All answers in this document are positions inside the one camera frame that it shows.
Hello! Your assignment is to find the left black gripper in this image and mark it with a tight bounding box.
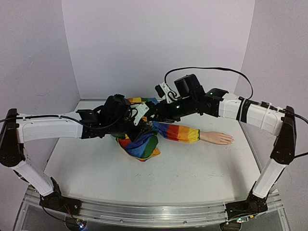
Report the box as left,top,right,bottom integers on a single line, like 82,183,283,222
108,116,152,143

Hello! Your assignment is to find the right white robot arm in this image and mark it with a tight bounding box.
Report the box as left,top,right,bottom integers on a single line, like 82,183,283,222
146,74,296,220

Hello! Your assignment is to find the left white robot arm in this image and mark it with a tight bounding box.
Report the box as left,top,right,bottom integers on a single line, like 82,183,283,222
0,94,153,215

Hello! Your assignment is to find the rainbow striped cloth garment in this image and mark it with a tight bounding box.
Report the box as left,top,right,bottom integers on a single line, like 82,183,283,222
109,96,202,162

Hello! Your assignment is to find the mannequin hand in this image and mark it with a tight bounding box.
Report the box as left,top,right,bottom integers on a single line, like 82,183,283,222
200,131,234,145

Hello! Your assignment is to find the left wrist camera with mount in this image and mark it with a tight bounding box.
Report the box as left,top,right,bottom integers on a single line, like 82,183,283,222
130,101,153,125

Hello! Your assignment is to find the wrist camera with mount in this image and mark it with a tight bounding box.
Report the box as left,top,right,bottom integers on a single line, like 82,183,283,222
130,101,153,125
155,82,178,103

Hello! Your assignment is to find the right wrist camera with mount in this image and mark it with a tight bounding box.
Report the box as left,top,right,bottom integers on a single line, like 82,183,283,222
155,82,178,103

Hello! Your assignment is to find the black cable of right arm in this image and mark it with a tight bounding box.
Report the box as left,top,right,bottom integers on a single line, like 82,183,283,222
164,66,254,99

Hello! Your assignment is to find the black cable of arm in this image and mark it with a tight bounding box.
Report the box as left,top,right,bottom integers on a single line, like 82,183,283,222
164,66,254,99
39,204,73,221

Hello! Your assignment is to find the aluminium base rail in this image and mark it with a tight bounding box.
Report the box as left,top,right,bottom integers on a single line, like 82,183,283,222
25,188,283,228

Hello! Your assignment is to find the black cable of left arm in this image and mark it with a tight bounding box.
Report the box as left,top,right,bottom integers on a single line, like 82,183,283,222
39,204,73,221

